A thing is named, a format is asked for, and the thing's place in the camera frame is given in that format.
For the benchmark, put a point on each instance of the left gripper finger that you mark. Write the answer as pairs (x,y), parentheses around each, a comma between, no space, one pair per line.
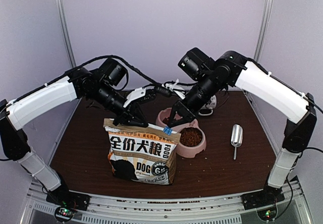
(123,120)
(137,123)

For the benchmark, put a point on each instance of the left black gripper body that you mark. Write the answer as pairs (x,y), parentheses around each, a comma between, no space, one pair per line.
(129,110)

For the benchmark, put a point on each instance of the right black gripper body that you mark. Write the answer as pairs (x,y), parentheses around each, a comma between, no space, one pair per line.
(184,110)

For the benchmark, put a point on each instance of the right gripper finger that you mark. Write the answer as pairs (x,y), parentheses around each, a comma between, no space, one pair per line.
(172,122)
(181,121)

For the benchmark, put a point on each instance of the blue binder clip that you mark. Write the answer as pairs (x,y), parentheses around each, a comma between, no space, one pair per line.
(167,130)

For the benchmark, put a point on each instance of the dog food bag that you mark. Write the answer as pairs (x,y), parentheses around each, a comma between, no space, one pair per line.
(144,155)

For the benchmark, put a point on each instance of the metal food scoop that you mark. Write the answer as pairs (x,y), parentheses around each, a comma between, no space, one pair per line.
(236,138)

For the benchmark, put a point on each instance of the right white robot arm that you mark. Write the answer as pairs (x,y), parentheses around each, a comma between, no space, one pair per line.
(235,70)

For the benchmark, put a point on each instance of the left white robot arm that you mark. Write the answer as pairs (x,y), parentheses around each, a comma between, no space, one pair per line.
(95,80)

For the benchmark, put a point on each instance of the white patterned mug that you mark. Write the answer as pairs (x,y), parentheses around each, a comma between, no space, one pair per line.
(207,109)

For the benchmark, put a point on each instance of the brown dog kibble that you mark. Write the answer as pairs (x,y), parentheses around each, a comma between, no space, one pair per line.
(190,136)

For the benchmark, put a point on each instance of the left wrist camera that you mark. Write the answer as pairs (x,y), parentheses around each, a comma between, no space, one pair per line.
(140,95)

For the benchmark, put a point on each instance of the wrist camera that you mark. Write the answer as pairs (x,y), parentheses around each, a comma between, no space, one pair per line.
(140,95)
(171,88)

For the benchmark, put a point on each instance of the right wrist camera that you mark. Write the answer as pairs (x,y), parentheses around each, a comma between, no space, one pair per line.
(171,88)

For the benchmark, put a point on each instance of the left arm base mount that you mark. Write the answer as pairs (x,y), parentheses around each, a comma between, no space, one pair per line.
(66,209)

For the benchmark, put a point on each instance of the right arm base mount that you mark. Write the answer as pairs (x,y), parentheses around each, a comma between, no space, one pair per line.
(264,202)

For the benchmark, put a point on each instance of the right aluminium frame post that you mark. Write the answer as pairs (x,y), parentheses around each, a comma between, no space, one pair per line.
(267,10)

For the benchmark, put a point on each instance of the aluminium frame post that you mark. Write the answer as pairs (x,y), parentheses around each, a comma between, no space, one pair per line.
(267,10)
(65,32)

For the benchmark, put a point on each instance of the left aluminium frame post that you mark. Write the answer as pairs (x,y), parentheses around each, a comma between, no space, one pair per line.
(65,32)

